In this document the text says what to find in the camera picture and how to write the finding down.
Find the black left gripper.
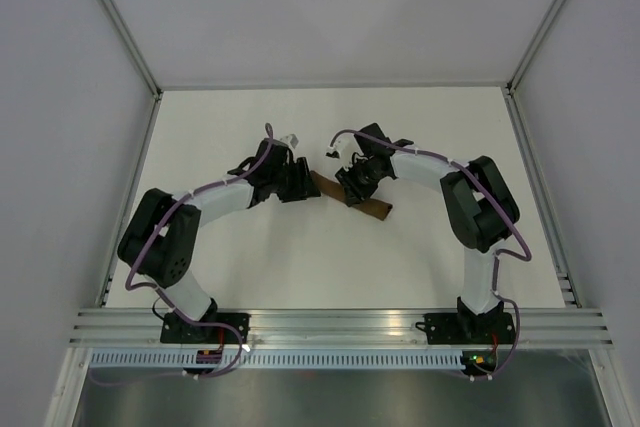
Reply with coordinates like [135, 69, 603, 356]
[270, 157, 321, 203]

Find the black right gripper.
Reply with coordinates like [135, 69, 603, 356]
[335, 158, 384, 208]

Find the brown cloth napkin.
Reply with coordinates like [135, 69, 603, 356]
[310, 171, 393, 221]

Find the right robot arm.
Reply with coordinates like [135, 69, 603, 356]
[326, 123, 520, 345]

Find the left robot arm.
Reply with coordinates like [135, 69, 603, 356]
[117, 134, 320, 343]

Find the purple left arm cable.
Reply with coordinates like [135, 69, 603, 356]
[89, 121, 276, 388]

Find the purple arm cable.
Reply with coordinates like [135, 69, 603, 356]
[89, 121, 276, 388]
[327, 129, 532, 383]

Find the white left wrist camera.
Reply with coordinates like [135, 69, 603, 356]
[279, 134, 299, 151]

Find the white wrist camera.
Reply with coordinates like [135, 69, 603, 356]
[279, 134, 299, 151]
[325, 137, 351, 161]

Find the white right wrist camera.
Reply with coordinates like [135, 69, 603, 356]
[325, 137, 351, 161]

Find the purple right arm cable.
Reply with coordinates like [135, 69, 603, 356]
[327, 129, 532, 383]

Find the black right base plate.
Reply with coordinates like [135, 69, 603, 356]
[414, 313, 516, 346]

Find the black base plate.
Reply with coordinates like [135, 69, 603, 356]
[414, 313, 516, 346]
[160, 312, 250, 345]

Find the white slotted cable duct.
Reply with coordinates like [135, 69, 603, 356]
[90, 349, 464, 370]

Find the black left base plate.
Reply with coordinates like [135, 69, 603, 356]
[160, 312, 250, 345]

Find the aluminium front mounting rail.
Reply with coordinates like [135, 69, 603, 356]
[67, 308, 613, 350]

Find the aluminium frame rail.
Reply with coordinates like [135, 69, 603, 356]
[503, 0, 569, 96]

